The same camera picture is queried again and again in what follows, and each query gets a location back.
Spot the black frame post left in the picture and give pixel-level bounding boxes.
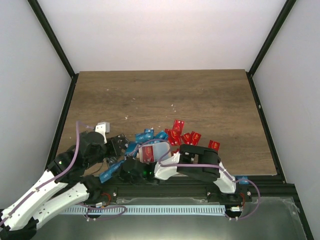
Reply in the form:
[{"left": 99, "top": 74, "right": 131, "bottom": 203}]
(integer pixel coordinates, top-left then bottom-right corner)
[{"left": 26, "top": 0, "right": 77, "bottom": 78}]

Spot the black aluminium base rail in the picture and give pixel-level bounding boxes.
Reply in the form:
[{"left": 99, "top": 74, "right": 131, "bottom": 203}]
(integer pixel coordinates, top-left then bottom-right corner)
[{"left": 84, "top": 176, "right": 252, "bottom": 205}]

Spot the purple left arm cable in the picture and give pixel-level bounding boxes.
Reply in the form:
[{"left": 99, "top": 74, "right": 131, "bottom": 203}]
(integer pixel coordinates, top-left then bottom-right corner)
[{"left": 0, "top": 120, "right": 128, "bottom": 226}]

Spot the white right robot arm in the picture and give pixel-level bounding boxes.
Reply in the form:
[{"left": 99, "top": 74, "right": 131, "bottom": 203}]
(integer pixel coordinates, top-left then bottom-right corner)
[{"left": 117, "top": 144, "right": 240, "bottom": 202}]

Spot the light blue slotted cable duct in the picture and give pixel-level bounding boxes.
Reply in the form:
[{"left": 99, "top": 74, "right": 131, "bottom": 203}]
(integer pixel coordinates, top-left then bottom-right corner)
[{"left": 62, "top": 205, "right": 226, "bottom": 216}]

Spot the blue vip card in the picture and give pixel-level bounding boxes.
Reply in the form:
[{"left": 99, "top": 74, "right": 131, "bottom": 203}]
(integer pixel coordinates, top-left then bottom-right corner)
[
  {"left": 135, "top": 132, "right": 154, "bottom": 143},
  {"left": 154, "top": 131, "right": 168, "bottom": 140}
]

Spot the blue card top with chip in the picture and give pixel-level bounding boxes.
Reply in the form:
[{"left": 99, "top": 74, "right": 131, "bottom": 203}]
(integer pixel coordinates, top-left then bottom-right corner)
[{"left": 144, "top": 128, "right": 154, "bottom": 134}]

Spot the red VIP card long diagonal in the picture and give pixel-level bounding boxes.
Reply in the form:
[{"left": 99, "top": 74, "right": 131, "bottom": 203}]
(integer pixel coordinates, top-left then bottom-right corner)
[{"left": 164, "top": 128, "right": 182, "bottom": 146}]

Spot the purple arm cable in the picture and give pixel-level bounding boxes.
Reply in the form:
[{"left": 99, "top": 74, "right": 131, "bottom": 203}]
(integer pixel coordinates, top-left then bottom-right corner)
[
  {"left": 124, "top": 139, "right": 261, "bottom": 221},
  {"left": 0, "top": 120, "right": 128, "bottom": 226}
]

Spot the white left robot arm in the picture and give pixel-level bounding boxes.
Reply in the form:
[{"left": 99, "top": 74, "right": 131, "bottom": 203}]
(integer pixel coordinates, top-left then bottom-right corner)
[{"left": 0, "top": 130, "right": 108, "bottom": 240}]

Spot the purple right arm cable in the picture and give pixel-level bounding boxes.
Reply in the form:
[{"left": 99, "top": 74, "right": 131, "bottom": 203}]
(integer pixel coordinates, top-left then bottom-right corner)
[{"left": 124, "top": 139, "right": 261, "bottom": 221}]

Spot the red VIP card top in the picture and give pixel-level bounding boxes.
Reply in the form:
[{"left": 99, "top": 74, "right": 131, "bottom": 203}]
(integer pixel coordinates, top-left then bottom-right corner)
[{"left": 172, "top": 119, "right": 185, "bottom": 132}]

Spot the black frame post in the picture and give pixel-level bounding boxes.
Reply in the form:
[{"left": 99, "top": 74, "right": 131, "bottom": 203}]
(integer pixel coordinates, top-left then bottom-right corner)
[
  {"left": 26, "top": 0, "right": 77, "bottom": 78},
  {"left": 248, "top": 0, "right": 298, "bottom": 76}
]

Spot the blue VIP card centre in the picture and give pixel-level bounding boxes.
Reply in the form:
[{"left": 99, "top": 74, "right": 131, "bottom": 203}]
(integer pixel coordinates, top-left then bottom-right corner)
[{"left": 135, "top": 132, "right": 154, "bottom": 143}]

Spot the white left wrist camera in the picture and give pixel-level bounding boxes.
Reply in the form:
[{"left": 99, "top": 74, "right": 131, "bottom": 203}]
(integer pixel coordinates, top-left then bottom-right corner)
[{"left": 94, "top": 121, "right": 110, "bottom": 144}]

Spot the blue card near rail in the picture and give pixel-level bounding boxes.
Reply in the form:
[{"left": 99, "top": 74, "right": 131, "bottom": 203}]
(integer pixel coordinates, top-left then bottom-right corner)
[{"left": 98, "top": 160, "right": 125, "bottom": 184}]

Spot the black frame post right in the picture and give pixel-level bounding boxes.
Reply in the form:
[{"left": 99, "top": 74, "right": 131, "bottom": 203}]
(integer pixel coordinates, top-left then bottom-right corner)
[{"left": 248, "top": 0, "right": 298, "bottom": 76}]

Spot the blue VIP card right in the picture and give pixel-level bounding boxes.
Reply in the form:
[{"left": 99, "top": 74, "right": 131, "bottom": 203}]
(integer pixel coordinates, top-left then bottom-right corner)
[{"left": 154, "top": 131, "right": 168, "bottom": 140}]

